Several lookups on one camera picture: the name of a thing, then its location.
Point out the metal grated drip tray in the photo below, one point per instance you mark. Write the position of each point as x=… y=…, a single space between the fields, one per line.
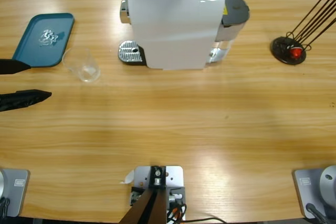
x=128 y=52

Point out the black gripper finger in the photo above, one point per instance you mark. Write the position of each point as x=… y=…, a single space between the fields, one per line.
x=13 y=66
x=22 y=99

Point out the clear glass cup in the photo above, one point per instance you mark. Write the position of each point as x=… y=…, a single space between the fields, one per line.
x=86 y=72

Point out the teal plastic tray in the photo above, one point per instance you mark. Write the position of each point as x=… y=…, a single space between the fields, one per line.
x=39 y=53

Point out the white capsule coffee machine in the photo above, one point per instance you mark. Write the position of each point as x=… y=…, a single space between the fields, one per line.
x=173 y=30

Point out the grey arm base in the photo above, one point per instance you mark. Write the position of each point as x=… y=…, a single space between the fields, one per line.
x=309 y=192
x=15 y=192

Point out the red coffee capsule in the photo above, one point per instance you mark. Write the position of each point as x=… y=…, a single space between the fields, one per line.
x=296 y=53

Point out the white paper tab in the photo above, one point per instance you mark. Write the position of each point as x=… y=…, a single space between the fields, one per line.
x=129 y=178

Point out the clear water tank grey lid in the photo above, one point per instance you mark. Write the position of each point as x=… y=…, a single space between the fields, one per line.
x=235 y=6

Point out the black capsule holder with rods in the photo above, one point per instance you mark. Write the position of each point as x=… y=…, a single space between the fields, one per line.
x=282 y=51

